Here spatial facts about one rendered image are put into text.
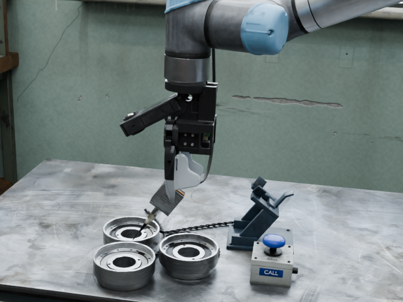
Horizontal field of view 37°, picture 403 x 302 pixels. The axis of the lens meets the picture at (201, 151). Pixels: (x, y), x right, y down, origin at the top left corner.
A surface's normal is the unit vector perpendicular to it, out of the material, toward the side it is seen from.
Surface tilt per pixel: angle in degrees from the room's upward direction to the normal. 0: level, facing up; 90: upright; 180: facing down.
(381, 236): 0
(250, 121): 90
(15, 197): 0
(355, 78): 90
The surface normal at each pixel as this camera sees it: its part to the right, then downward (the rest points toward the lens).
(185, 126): -0.11, 0.31
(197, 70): 0.39, 0.31
